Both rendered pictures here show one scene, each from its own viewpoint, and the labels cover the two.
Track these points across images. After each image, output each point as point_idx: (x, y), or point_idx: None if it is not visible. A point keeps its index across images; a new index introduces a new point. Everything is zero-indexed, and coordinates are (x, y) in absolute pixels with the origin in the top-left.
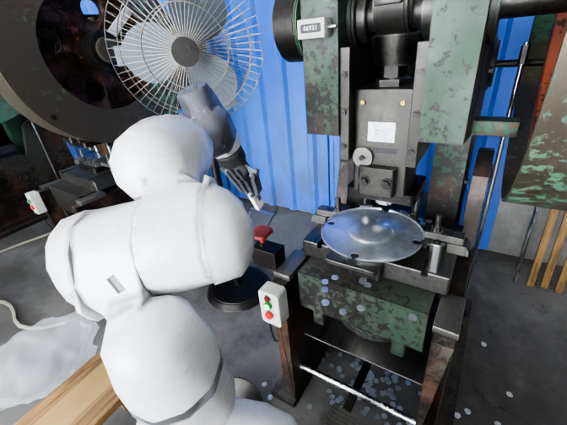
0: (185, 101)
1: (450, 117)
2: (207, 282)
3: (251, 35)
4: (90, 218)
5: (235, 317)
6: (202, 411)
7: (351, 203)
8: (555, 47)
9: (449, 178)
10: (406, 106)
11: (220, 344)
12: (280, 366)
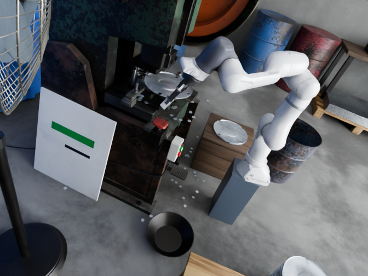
0: (233, 50)
1: (194, 21)
2: None
3: None
4: (313, 76)
5: (74, 251)
6: None
7: (106, 88)
8: None
9: (138, 46)
10: (180, 19)
11: (106, 258)
12: (129, 211)
